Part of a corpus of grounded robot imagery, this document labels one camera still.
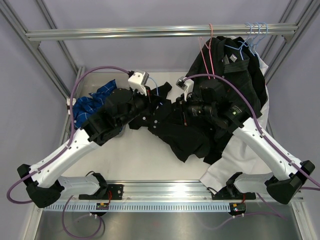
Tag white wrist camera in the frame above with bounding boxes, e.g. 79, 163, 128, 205
128, 70, 149, 96
176, 77, 194, 102

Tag black shirt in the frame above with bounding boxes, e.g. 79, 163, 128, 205
128, 82, 223, 165

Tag dark pinstriped shirt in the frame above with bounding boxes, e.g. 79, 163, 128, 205
186, 36, 268, 118

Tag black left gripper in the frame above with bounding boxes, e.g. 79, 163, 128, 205
117, 85, 162, 129

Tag aluminium hanging rail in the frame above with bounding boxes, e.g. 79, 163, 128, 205
27, 23, 295, 41

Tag pink wire hanger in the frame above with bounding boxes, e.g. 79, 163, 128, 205
198, 23, 215, 75

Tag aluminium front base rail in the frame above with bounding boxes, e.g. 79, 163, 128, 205
108, 180, 213, 203

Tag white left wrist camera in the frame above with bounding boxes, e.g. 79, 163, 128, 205
128, 70, 149, 96

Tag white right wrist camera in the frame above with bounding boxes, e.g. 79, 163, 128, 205
176, 77, 194, 102

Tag blue plaid shirt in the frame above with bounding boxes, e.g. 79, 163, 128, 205
72, 80, 117, 129

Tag white shirt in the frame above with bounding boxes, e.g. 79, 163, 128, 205
198, 53, 273, 191

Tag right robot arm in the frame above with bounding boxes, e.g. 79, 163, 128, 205
176, 96, 315, 205

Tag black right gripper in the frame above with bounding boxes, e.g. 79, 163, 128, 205
166, 93, 216, 127

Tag white slotted cable duct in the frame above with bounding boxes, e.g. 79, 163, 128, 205
44, 201, 231, 213

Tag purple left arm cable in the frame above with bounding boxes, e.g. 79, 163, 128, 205
6, 65, 132, 237

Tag right aluminium frame post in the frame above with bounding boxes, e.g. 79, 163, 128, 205
261, 0, 320, 84

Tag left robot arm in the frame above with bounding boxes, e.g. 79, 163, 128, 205
17, 88, 158, 208

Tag blue wire hanger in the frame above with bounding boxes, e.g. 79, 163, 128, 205
224, 22, 252, 61
247, 22, 261, 56
148, 76, 163, 107
250, 22, 269, 56

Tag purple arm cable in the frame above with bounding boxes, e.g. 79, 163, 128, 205
179, 73, 320, 191
6, 65, 132, 237

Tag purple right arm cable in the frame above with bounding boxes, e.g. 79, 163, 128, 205
179, 73, 320, 191

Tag clear plastic bin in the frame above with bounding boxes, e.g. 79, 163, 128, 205
67, 72, 126, 138

